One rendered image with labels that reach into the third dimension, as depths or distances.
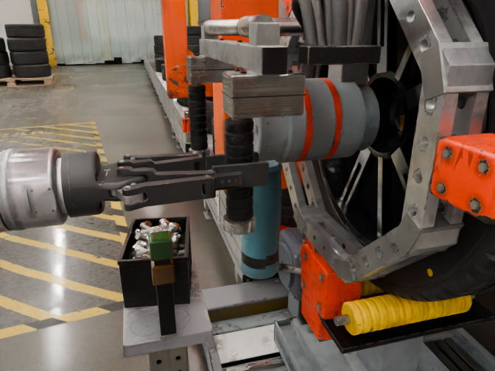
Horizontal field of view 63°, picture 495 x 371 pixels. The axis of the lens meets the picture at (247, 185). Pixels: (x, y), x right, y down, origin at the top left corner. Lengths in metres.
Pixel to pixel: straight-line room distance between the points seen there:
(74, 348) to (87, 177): 1.15
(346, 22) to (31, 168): 0.38
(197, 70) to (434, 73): 0.45
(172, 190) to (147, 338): 0.45
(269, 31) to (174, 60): 2.61
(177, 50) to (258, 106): 2.61
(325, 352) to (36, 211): 0.84
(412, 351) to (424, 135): 0.64
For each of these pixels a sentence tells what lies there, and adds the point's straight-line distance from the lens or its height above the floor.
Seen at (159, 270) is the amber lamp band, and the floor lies 0.60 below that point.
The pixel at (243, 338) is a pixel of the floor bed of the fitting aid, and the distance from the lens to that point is 1.37.
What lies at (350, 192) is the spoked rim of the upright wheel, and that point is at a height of 0.67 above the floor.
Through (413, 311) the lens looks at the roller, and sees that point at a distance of 0.82.
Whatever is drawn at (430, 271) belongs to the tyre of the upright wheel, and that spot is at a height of 0.65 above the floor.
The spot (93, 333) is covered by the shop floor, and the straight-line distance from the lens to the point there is 1.61.
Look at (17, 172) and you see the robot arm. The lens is 0.47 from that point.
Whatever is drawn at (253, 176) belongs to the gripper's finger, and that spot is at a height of 0.83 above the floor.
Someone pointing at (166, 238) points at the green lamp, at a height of 0.66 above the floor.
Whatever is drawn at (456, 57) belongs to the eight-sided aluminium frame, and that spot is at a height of 0.97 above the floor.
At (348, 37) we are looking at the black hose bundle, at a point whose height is 0.99.
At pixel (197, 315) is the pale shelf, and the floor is 0.45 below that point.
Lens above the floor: 1.00
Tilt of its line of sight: 21 degrees down
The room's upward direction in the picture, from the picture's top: straight up
